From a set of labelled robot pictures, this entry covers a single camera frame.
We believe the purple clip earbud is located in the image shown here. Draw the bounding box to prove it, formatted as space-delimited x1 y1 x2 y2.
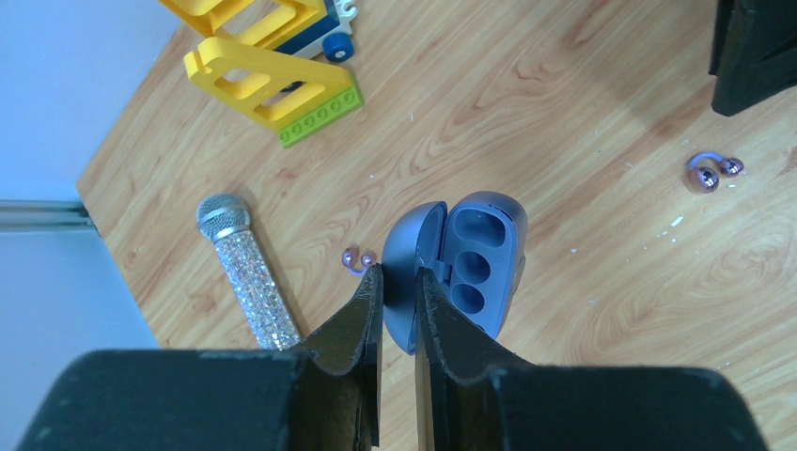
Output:
686 151 745 194
341 246 377 276

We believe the purple-grey earbud charging case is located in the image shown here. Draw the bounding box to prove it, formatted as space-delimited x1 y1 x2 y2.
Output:
381 191 527 355

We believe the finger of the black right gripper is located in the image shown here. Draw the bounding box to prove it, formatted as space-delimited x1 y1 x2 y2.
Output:
709 0 796 117

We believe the yellow toy block tower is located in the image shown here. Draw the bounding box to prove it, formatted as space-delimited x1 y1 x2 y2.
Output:
183 37 364 148

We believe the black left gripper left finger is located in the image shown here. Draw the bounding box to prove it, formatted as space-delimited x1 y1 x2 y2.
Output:
19 266 383 450

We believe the silver glitter microphone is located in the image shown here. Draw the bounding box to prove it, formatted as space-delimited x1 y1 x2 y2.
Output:
196 194 302 350

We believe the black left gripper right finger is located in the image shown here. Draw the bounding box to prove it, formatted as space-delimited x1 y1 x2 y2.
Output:
415 269 767 450

